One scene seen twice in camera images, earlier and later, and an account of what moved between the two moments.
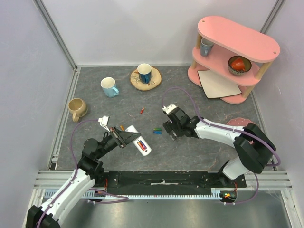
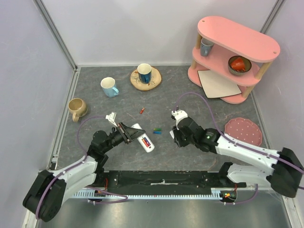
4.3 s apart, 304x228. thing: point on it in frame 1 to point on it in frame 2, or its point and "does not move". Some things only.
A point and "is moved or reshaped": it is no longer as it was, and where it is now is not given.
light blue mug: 108,84 does not move
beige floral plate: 156,80 does not move
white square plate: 215,86 does not move
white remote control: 140,143 is moved or reshaped
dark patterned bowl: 247,64 does not move
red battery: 141,146 to 145,142
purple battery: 144,146 to 147,141
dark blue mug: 144,70 does not move
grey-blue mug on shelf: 206,44 does not move
